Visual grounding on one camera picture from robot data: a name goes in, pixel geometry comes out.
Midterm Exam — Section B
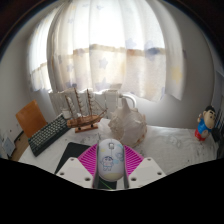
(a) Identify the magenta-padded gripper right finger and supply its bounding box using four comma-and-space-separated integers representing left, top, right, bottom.
123, 144, 167, 190

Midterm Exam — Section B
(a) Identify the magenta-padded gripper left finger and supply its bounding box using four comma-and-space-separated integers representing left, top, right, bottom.
55, 143, 99, 190

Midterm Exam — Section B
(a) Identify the white cartoon-print computer mouse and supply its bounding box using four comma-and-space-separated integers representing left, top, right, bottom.
96, 138, 126, 183

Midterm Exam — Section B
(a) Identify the black mouse pad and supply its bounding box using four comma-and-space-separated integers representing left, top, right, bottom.
54, 142, 118, 191

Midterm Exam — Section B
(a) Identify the white printed tablecloth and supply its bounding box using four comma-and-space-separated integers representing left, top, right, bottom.
18, 118, 219, 177

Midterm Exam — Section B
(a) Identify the large white conch shell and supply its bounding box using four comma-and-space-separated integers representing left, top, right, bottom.
107, 96, 148, 149

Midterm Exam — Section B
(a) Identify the wooden model sailing ship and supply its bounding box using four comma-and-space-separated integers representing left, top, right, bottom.
64, 88, 108, 134

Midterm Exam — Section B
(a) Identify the black keyboard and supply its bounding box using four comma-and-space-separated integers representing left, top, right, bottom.
27, 113, 73, 158

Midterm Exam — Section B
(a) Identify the white radiator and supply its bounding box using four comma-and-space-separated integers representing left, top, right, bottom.
48, 88, 139, 118

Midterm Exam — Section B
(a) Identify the orange wooden chair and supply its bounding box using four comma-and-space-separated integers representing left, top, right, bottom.
9, 99, 49, 162

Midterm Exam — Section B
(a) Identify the cartoon boy figure clock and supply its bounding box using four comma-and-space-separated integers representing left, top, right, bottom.
194, 105, 217, 142

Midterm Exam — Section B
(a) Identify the white star-print curtain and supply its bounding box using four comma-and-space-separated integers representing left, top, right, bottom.
28, 0, 186, 103

